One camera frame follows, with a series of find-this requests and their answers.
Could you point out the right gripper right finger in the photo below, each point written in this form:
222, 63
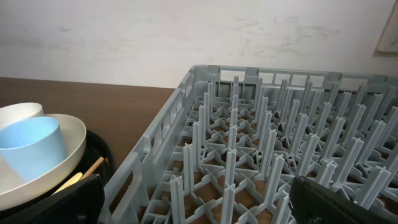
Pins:
311, 202

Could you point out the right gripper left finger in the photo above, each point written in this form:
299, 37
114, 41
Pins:
79, 203

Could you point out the cream cup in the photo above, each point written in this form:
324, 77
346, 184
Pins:
17, 112

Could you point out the grey dishwasher rack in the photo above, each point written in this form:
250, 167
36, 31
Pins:
227, 144

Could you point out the yellow plastic knife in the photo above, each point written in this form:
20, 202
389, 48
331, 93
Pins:
70, 182

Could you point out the wooden chopstick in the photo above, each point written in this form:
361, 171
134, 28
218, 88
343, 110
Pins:
96, 164

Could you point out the large beige plate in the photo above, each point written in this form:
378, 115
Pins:
15, 191

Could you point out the light blue cup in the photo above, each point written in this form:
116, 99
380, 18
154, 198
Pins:
33, 146

